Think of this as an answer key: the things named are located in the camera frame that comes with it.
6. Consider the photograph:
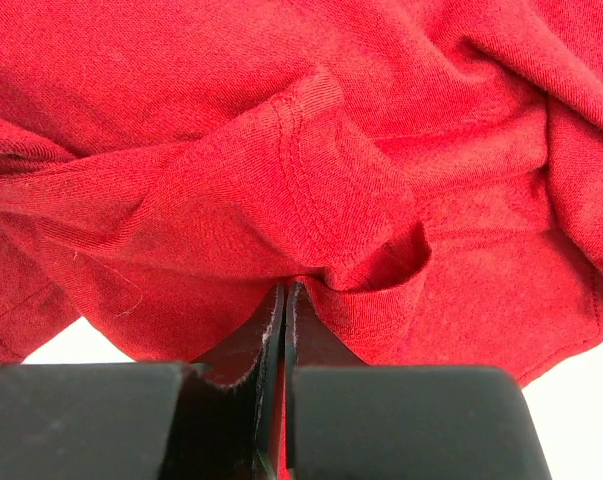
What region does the dark red t shirt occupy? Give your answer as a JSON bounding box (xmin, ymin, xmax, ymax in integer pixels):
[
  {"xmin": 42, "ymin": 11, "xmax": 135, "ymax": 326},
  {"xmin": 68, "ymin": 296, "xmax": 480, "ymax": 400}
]
[{"xmin": 0, "ymin": 1, "xmax": 603, "ymax": 382}]

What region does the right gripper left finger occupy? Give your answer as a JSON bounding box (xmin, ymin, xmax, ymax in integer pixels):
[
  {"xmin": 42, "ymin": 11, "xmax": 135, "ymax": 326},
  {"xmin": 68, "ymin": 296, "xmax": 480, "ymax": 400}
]
[{"xmin": 0, "ymin": 286, "xmax": 285, "ymax": 479}]

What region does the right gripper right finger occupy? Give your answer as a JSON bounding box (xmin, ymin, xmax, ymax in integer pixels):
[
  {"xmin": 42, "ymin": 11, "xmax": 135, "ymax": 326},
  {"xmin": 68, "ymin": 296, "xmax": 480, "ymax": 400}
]
[{"xmin": 285, "ymin": 283, "xmax": 549, "ymax": 479}]

